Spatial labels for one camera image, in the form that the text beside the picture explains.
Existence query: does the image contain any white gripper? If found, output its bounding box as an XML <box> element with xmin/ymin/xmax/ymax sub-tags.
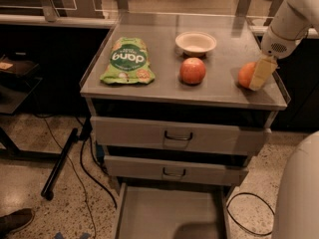
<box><xmin>249</xmin><ymin>27</ymin><xmax>303</xmax><ymax>91</ymax></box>

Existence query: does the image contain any orange fruit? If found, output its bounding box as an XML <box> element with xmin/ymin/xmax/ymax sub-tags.
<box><xmin>238</xmin><ymin>62</ymin><xmax>256</xmax><ymax>89</ymax></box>

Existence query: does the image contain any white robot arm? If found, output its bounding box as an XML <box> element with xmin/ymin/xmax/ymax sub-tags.
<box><xmin>249</xmin><ymin>0</ymin><xmax>319</xmax><ymax>239</ymax></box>

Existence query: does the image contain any grey metal drawer cabinet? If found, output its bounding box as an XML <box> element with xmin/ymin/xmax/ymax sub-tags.
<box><xmin>80</xmin><ymin>13</ymin><xmax>291</xmax><ymax>239</ymax></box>

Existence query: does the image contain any top grey drawer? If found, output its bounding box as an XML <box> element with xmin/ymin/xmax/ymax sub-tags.
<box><xmin>91</xmin><ymin>117</ymin><xmax>271</xmax><ymax>155</ymax></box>

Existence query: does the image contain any middle grey drawer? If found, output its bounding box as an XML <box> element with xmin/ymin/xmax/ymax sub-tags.
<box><xmin>105</xmin><ymin>155</ymin><xmax>248</xmax><ymax>186</ymax></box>

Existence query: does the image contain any bottom grey open drawer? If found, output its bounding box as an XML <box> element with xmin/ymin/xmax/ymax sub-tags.
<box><xmin>112</xmin><ymin>181</ymin><xmax>230</xmax><ymax>239</ymax></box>

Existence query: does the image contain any red apple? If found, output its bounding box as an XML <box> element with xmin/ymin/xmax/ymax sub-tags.
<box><xmin>179</xmin><ymin>58</ymin><xmax>206</xmax><ymax>85</ymax></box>

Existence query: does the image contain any white paper bowl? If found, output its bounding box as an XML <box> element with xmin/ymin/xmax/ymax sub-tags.
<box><xmin>175</xmin><ymin>31</ymin><xmax>216</xmax><ymax>57</ymax></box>

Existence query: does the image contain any green dang snack bag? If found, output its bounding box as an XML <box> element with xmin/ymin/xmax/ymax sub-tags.
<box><xmin>100</xmin><ymin>37</ymin><xmax>156</xmax><ymax>85</ymax></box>

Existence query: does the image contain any dark side table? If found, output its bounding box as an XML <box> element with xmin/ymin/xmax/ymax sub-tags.
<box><xmin>0</xmin><ymin>52</ymin><xmax>44</xmax><ymax>161</ymax></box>

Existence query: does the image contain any black stand leg bar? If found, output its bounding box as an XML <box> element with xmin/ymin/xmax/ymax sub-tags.
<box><xmin>41</xmin><ymin>128</ymin><xmax>78</xmax><ymax>201</ymax></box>

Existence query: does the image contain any dark shoe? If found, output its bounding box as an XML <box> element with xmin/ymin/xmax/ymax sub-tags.
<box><xmin>0</xmin><ymin>208</ymin><xmax>34</xmax><ymax>236</ymax></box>

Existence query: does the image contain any black floor cable loop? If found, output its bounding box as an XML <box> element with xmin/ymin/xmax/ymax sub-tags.
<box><xmin>226</xmin><ymin>192</ymin><xmax>276</xmax><ymax>237</ymax></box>

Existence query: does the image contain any black cable left floor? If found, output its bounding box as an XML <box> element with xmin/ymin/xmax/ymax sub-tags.
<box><xmin>79</xmin><ymin>136</ymin><xmax>119</xmax><ymax>210</ymax></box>

